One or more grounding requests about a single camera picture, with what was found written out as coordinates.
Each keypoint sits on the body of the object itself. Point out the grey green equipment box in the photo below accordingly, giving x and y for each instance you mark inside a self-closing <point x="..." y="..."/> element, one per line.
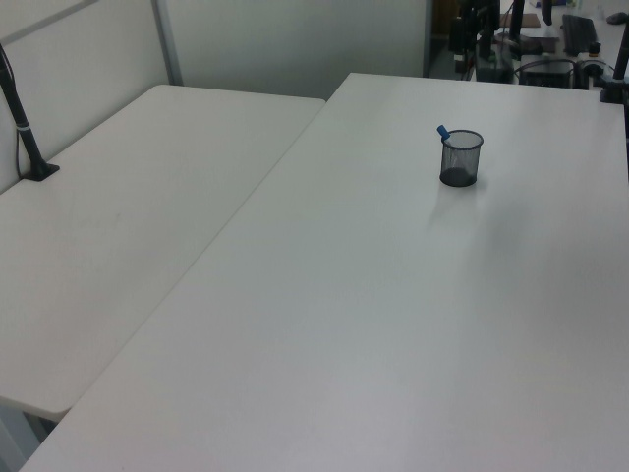
<point x="494" y="68"/>

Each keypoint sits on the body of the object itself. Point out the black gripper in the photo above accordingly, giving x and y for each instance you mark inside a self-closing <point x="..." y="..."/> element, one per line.
<point x="479" y="12"/>

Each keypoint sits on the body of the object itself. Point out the black computer keyboard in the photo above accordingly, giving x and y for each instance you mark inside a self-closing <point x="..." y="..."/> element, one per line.
<point x="579" y="33"/>

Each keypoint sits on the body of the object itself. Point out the black pole with table clamp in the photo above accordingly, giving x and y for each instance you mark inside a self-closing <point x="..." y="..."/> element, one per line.
<point x="618" y="69"/>

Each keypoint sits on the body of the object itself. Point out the small camera on mount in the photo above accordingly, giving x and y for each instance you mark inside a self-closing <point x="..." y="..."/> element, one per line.
<point x="592" y="61"/>

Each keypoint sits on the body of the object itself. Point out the black camera pole with base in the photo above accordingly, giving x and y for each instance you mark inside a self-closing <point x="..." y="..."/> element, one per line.
<point x="23" y="134"/>

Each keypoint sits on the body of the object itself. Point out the black monitor stand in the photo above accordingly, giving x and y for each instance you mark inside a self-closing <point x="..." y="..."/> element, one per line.
<point x="516" y="19"/>

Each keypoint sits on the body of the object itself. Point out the white side table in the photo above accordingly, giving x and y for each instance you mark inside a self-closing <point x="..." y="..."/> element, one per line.
<point x="123" y="206"/>

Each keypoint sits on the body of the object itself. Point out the grey metal partition post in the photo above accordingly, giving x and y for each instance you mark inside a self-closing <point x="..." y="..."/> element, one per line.
<point x="168" y="39"/>

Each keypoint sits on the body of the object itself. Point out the white marker with blue cap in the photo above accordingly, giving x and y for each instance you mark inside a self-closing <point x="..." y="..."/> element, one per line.
<point x="442" y="132"/>

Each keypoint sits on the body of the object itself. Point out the black electronics box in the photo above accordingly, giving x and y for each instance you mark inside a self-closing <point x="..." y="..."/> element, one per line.
<point x="546" y="70"/>

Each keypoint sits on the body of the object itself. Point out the dark computer mouse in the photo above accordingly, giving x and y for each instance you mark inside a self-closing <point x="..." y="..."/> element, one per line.
<point x="615" y="18"/>

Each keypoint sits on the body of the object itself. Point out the black mesh pen cup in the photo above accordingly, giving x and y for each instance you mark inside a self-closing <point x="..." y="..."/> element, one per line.
<point x="461" y="164"/>

